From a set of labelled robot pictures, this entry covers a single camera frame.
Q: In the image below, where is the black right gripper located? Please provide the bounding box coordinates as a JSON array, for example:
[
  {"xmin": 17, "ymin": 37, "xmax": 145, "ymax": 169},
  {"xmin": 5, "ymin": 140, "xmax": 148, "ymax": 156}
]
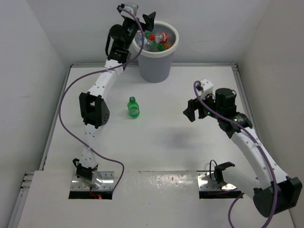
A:
[{"xmin": 183, "ymin": 90, "xmax": 221, "ymax": 122}]

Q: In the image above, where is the clear bottle blue cap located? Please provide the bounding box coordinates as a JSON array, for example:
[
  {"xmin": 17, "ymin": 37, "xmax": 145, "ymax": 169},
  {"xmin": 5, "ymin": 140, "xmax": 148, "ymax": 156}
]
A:
[{"xmin": 136, "ymin": 36, "xmax": 153, "ymax": 51}]

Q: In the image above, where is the red cap cola bottle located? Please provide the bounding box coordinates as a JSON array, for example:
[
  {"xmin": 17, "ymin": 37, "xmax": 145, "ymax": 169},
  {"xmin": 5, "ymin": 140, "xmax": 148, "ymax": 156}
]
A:
[{"xmin": 148, "ymin": 31, "xmax": 175, "ymax": 45}]

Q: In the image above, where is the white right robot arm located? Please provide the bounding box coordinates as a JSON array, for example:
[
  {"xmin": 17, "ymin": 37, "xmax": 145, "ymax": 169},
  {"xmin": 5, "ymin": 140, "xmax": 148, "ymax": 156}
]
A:
[{"xmin": 183, "ymin": 85, "xmax": 303, "ymax": 218}]

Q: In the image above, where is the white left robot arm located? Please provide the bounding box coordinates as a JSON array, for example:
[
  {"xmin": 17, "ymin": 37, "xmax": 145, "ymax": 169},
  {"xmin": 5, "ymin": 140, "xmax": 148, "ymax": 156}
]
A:
[{"xmin": 73, "ymin": 4, "xmax": 156, "ymax": 181}]

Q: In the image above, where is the grey plastic waste bin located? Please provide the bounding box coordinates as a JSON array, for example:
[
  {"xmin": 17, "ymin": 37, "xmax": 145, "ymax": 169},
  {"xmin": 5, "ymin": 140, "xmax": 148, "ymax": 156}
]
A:
[{"xmin": 133, "ymin": 21, "xmax": 179, "ymax": 83}]

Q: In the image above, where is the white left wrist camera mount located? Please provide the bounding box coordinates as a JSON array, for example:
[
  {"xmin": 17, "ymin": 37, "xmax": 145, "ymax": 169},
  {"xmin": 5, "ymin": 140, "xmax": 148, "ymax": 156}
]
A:
[{"xmin": 117, "ymin": 2, "xmax": 138, "ymax": 19}]

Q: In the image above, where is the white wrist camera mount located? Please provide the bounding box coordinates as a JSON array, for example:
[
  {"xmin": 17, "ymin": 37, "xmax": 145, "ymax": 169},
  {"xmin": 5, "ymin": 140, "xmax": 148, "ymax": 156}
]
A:
[
  {"xmin": 117, "ymin": 2, "xmax": 138, "ymax": 19},
  {"xmin": 195, "ymin": 79, "xmax": 213, "ymax": 100}
]

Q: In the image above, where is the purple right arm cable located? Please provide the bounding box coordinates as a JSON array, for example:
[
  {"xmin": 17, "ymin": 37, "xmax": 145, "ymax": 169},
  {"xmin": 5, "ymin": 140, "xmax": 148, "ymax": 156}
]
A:
[{"xmin": 193, "ymin": 80, "xmax": 278, "ymax": 228}]

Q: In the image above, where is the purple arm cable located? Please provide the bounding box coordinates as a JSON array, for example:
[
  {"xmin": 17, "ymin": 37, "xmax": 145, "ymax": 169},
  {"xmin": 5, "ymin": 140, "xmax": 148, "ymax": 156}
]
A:
[
  {"xmin": 193, "ymin": 80, "xmax": 278, "ymax": 228},
  {"xmin": 58, "ymin": 6, "xmax": 124, "ymax": 193}
]

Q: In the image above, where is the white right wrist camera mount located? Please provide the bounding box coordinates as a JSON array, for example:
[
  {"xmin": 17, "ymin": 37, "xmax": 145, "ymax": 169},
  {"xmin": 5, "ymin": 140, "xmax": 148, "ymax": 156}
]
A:
[{"xmin": 195, "ymin": 79, "xmax": 213, "ymax": 100}]

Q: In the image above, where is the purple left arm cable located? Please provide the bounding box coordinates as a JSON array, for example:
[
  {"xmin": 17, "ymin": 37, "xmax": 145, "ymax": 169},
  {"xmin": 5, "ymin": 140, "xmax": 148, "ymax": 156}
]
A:
[{"xmin": 58, "ymin": 6, "xmax": 124, "ymax": 193}]

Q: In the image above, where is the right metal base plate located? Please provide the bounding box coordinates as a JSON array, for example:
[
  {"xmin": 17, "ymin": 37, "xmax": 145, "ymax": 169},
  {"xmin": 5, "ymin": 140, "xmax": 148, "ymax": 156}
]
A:
[{"xmin": 197, "ymin": 171, "xmax": 238, "ymax": 191}]

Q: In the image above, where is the metal base plate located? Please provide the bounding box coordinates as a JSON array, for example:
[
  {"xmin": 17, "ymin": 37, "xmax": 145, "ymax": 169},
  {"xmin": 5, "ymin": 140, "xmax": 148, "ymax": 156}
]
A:
[
  {"xmin": 197, "ymin": 171, "xmax": 238, "ymax": 191},
  {"xmin": 70, "ymin": 171, "xmax": 114, "ymax": 191}
]

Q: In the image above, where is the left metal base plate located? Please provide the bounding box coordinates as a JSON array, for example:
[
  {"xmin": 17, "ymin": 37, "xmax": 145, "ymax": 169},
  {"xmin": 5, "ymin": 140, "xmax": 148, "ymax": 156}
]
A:
[{"xmin": 70, "ymin": 171, "xmax": 114, "ymax": 191}]

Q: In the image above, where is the aluminium frame rail left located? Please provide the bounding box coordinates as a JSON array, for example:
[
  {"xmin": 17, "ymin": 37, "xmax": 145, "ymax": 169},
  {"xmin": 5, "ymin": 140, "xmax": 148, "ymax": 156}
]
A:
[{"xmin": 7, "ymin": 63, "xmax": 79, "ymax": 228}]

